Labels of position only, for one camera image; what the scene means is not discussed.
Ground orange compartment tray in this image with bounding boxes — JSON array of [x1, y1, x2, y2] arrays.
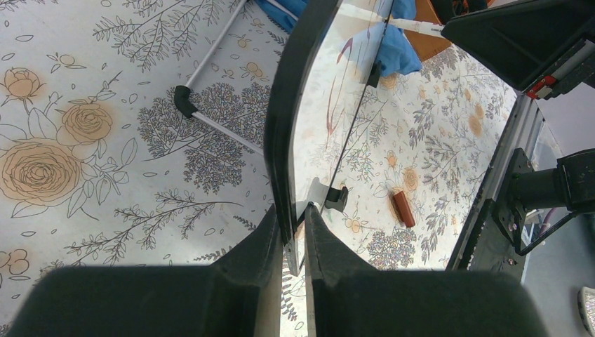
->
[[404, 0, 496, 62]]

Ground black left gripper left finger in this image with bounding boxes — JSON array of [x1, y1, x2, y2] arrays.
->
[[8, 209, 283, 336]]

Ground floral tablecloth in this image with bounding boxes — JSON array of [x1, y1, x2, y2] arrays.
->
[[1, 1, 516, 336]]

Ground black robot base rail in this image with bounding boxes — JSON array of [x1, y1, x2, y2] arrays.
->
[[446, 95, 544, 281]]

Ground blue Pikachu cloth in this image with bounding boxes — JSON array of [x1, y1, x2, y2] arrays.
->
[[255, 0, 422, 77]]

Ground white whiteboard marker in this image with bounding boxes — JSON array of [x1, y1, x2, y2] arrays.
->
[[388, 18, 443, 38]]

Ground white whiteboard black frame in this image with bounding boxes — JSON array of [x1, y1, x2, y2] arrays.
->
[[174, 0, 395, 277]]

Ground red marker cap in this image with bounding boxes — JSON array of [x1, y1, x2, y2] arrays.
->
[[392, 191, 416, 228]]

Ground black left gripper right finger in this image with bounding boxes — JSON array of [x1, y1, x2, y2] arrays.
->
[[305, 204, 547, 336]]

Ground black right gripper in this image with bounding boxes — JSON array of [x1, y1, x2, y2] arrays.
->
[[442, 1, 594, 100]]

